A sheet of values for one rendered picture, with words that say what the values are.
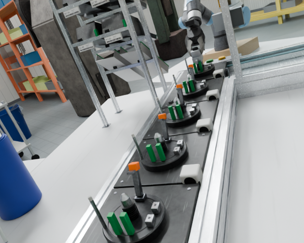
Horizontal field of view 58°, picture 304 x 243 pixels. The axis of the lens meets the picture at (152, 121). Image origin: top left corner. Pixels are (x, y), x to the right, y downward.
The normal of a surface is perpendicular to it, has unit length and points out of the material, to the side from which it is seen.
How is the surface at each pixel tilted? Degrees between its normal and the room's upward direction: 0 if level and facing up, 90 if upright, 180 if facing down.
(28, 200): 90
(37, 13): 64
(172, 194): 0
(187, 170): 0
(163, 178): 0
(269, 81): 90
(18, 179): 90
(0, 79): 90
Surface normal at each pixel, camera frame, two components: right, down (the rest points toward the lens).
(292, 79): -0.29, 0.47
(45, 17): -0.58, 0.06
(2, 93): 0.66, 0.09
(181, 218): -0.32, -0.87
